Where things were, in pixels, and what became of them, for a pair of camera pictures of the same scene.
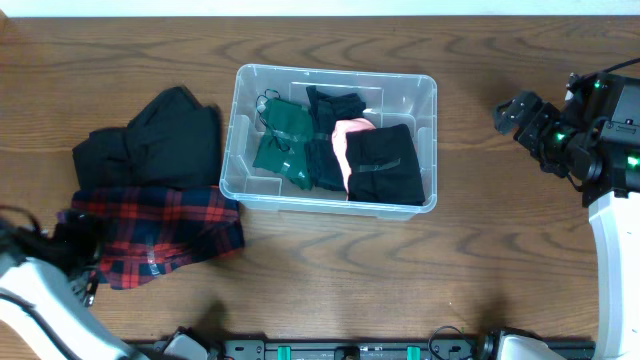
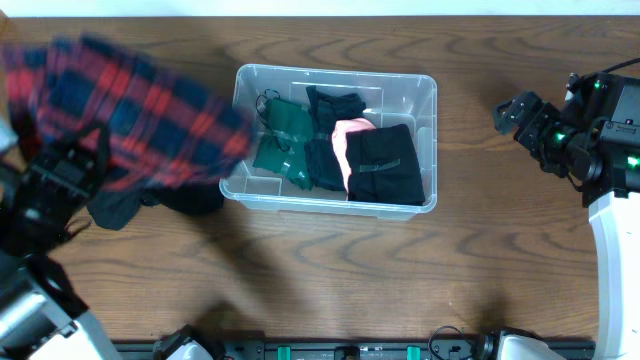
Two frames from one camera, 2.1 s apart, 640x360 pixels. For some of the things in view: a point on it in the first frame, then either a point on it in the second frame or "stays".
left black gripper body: x=73 y=240 to x=62 y=176
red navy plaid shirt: x=147 y=231 to x=161 y=131
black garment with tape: x=384 y=166 stays
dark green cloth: x=285 y=142 stays
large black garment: x=173 y=142 to x=117 y=209
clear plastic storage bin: x=346 y=143 stays
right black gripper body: x=551 y=138 stays
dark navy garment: x=326 y=170 stays
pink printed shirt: x=339 y=134 stays
